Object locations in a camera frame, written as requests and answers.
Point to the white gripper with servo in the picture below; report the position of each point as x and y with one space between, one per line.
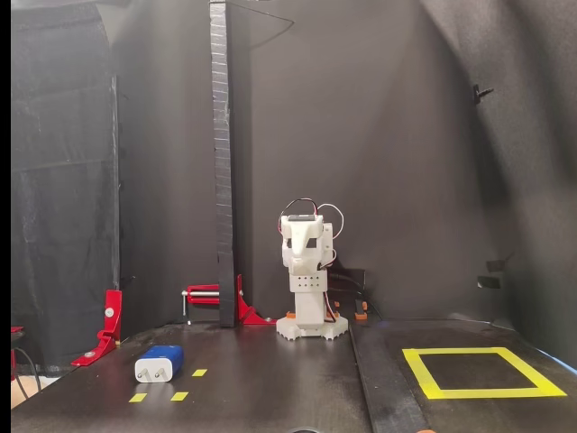
299 239

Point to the blue and white charger plug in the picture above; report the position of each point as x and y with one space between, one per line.
155 372

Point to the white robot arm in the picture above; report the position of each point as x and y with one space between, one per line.
311 311

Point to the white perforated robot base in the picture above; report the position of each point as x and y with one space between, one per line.
293 331

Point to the red screw clamp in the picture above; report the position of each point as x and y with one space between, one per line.
203 288

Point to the small yellow tape marker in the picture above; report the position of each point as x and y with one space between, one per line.
138 398
199 372
179 396

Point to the black flat bar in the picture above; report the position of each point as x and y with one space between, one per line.
383 388

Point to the black tape piece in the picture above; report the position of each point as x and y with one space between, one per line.
496 265
489 282

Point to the yellow tape square outline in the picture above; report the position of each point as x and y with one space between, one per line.
496 393

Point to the black fabric curtain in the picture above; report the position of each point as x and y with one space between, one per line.
63 180

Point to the red metal part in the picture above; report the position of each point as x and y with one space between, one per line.
15 330

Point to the red corner bracket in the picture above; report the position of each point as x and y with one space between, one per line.
243 311

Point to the black upright post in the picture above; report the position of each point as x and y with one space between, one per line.
223 113

